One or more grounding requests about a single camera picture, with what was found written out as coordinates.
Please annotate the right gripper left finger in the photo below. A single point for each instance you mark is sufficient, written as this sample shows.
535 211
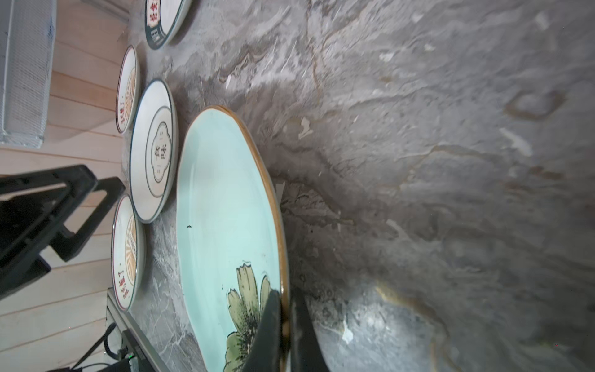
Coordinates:
265 352

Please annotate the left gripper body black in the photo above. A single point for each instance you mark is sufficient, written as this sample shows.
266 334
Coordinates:
18 269

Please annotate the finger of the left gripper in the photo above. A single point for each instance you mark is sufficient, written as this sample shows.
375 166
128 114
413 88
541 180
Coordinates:
41 203
68 244

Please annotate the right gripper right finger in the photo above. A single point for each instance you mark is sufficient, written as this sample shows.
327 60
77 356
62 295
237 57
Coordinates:
306 355

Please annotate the mint green flower plate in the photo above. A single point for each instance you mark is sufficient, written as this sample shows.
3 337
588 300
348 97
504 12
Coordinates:
230 237

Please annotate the near orange sunburst plate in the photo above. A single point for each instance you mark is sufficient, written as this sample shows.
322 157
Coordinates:
128 253

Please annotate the orange sunburst plate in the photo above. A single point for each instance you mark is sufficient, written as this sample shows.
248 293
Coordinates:
128 90
128 253

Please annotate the white plate dark rim characters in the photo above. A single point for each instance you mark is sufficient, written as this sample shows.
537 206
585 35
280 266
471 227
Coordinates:
154 151

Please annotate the far orange sunburst plate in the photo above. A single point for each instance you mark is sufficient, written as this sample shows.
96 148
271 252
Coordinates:
128 90

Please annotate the white plate green lettered rim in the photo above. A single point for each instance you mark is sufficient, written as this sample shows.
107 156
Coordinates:
163 19

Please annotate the white wire mesh shelf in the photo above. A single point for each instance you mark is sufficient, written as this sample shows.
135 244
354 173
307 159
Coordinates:
28 35

